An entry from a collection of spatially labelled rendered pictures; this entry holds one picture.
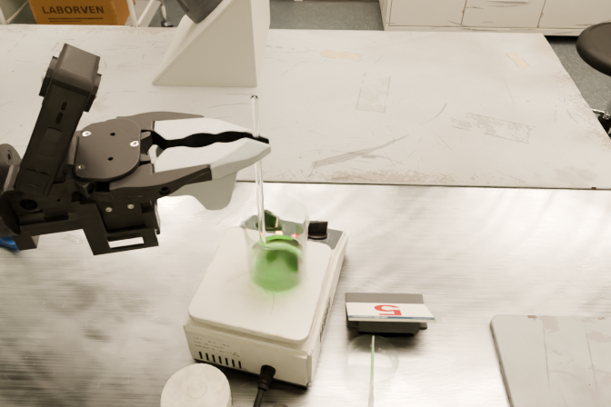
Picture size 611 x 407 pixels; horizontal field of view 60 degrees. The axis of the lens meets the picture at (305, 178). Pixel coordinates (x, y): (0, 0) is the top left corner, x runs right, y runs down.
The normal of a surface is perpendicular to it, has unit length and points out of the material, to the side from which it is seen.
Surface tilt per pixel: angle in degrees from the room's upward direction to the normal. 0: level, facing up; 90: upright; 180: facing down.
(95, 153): 1
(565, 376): 0
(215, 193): 91
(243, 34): 90
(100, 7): 91
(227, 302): 0
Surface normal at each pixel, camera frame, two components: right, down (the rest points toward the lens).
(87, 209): 0.20, 0.66
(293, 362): -0.25, 0.65
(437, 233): 0.00, -0.74
